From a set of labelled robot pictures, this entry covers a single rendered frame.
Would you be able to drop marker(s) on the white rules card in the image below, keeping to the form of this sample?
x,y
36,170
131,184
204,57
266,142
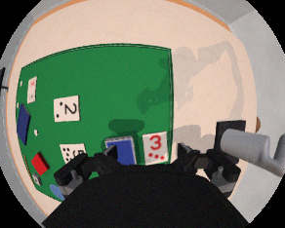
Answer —
x,y
31,93

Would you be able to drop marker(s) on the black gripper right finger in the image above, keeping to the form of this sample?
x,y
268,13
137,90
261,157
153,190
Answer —
x,y
224,173

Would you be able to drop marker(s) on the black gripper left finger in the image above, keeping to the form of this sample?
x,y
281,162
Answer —
x,y
80,168

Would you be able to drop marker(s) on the red flat box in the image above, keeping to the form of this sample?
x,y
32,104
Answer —
x,y
40,163

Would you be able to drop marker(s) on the blue rectangular card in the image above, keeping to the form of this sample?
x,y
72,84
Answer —
x,y
125,150

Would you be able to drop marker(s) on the beige card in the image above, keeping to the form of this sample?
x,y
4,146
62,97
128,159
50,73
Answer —
x,y
66,109
69,151
155,148

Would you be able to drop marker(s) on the blue round coaster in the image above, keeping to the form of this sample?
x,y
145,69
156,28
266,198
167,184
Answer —
x,y
56,190

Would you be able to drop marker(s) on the dark blue rectangular tile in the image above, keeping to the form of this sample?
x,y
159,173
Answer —
x,y
23,123

